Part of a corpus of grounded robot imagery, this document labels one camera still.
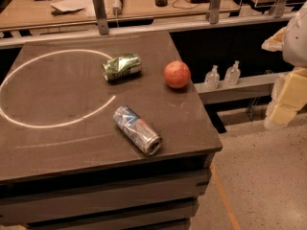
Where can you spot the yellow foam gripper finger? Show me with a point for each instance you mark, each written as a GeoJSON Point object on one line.
{"type": "Point", "coordinates": [275, 42]}
{"type": "Point", "coordinates": [289, 95]}

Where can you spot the green soda can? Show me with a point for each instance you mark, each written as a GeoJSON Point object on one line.
{"type": "Point", "coordinates": [122, 66]}

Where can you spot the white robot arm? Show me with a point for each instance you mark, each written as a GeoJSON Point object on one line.
{"type": "Point", "coordinates": [295, 40]}

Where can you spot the blue silver energy drink can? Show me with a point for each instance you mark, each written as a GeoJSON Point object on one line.
{"type": "Point", "coordinates": [144, 136]}

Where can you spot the grey metal bench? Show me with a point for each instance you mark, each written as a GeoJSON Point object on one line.
{"type": "Point", "coordinates": [248, 88]}

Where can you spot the clear sanitizer bottle right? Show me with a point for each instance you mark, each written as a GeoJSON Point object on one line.
{"type": "Point", "coordinates": [232, 74]}

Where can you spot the clear sanitizer bottle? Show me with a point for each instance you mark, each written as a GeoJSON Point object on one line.
{"type": "Point", "coordinates": [232, 74]}
{"type": "Point", "coordinates": [212, 78]}

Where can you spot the clear sanitizer bottle left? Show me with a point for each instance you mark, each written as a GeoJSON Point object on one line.
{"type": "Point", "coordinates": [212, 78]}

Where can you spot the red apple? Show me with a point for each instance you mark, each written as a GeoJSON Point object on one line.
{"type": "Point", "coordinates": [176, 74]}

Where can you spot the dark slatted table base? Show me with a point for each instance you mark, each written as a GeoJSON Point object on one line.
{"type": "Point", "coordinates": [152, 193]}

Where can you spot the silver cylindrical tool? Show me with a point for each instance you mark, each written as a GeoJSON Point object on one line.
{"type": "Point", "coordinates": [117, 7]}

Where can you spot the white paper sheets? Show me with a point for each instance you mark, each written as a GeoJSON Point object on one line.
{"type": "Point", "coordinates": [75, 5]}

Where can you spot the metal bracket post right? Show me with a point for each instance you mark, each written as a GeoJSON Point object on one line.
{"type": "Point", "coordinates": [277, 8]}

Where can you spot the metal bracket post left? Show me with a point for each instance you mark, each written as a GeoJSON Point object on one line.
{"type": "Point", "coordinates": [100, 12]}

